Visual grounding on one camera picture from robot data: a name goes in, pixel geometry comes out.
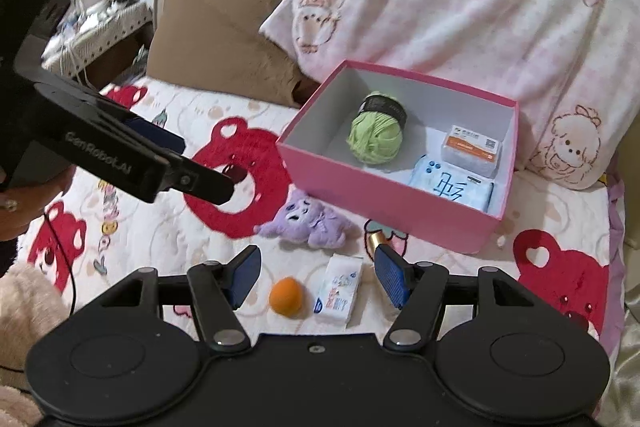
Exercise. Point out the brown pillow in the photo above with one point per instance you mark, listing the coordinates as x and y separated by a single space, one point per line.
215 32

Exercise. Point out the beige fluffy blanket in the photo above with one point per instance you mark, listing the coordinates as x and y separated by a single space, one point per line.
25 302

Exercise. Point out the cluttered bedside table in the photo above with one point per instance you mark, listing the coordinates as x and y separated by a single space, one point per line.
115 24

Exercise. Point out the pink cardboard box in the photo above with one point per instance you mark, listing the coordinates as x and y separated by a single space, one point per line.
350 187

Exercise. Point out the green yarn ball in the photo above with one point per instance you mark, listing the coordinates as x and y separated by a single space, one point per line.
375 137

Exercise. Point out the gold curtain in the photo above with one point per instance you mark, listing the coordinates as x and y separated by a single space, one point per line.
631 357

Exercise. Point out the small white carton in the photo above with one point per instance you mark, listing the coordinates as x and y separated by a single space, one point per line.
340 289

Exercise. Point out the foundation bottle with gold cap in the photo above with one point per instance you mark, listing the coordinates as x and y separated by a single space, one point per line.
377 241

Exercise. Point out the person's left hand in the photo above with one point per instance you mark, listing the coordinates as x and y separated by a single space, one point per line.
15 212

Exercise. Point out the orange makeup sponge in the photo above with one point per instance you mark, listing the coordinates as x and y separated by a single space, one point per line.
286 298

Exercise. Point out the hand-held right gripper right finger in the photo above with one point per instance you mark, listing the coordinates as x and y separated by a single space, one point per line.
392 277

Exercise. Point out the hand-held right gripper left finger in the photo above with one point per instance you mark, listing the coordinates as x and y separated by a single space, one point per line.
245 277

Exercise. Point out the purple plush toy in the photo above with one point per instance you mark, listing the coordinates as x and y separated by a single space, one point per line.
300 222

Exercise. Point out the pink cartoon print pillow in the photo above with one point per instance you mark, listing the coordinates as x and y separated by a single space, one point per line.
450 7

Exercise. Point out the white plastic box orange label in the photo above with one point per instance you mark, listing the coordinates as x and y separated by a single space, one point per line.
470 149

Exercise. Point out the blue wet wipes packet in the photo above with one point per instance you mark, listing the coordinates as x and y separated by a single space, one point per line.
450 184

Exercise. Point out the wooden nightstand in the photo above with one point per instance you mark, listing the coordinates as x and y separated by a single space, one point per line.
120 57

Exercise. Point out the purple ruffled bed sheet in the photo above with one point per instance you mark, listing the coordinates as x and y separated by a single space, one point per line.
617 217

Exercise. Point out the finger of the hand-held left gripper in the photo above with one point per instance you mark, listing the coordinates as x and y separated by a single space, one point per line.
200 182
160 137

